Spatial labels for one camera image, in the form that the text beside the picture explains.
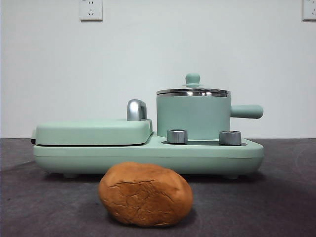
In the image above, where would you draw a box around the glass lid with green knob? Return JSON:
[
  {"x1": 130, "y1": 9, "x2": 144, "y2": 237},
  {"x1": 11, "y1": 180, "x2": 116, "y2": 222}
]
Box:
[{"x1": 157, "y1": 73, "x2": 229, "y2": 98}]

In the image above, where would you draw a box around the brown potato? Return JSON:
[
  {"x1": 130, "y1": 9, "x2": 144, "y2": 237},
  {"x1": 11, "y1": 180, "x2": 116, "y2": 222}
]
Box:
[{"x1": 98, "y1": 161, "x2": 194, "y2": 228}]

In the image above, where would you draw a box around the mint green steamer pot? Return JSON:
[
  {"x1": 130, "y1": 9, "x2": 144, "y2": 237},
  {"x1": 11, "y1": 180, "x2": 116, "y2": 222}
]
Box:
[{"x1": 156, "y1": 90, "x2": 264, "y2": 139}]

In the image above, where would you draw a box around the silver control knob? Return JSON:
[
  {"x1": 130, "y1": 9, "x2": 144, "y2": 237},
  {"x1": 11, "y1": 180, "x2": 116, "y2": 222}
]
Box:
[
  {"x1": 218, "y1": 130, "x2": 242, "y2": 146},
  {"x1": 166, "y1": 128, "x2": 189, "y2": 144}
]

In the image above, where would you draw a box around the mint green breakfast machine base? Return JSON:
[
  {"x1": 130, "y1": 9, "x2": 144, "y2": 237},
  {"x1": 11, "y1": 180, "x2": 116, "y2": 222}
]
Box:
[{"x1": 33, "y1": 131, "x2": 264, "y2": 179}]

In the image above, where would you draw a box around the mint green grill cover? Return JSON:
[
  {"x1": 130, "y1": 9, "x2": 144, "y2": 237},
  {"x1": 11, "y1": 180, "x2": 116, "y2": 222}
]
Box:
[{"x1": 31, "y1": 118, "x2": 154, "y2": 146}]

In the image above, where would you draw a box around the silver grill cover handle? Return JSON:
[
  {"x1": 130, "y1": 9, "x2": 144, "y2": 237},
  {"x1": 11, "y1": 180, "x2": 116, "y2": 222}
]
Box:
[{"x1": 126, "y1": 99, "x2": 149, "y2": 122}]

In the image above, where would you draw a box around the white wall socket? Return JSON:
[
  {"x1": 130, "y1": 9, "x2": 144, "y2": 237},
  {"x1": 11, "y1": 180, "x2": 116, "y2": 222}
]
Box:
[
  {"x1": 79, "y1": 0, "x2": 104, "y2": 22},
  {"x1": 302, "y1": 0, "x2": 316, "y2": 22}
]

